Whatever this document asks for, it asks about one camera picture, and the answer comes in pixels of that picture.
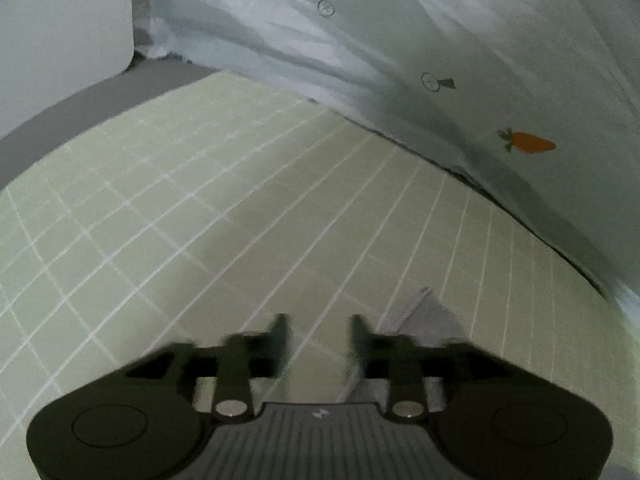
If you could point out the white rounded board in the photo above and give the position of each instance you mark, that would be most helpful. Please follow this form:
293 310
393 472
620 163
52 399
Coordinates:
52 49

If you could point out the light blue carrot-print quilt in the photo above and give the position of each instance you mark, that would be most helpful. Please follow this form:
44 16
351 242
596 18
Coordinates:
534 101

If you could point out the green grid mat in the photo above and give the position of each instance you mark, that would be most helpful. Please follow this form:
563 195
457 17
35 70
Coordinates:
214 207

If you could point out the grey sweatpants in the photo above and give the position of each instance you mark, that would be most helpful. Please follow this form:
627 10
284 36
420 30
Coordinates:
424 319

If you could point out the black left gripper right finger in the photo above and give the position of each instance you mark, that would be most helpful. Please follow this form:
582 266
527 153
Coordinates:
387 374

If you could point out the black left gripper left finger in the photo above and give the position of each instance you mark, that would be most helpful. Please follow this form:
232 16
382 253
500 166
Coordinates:
244 357

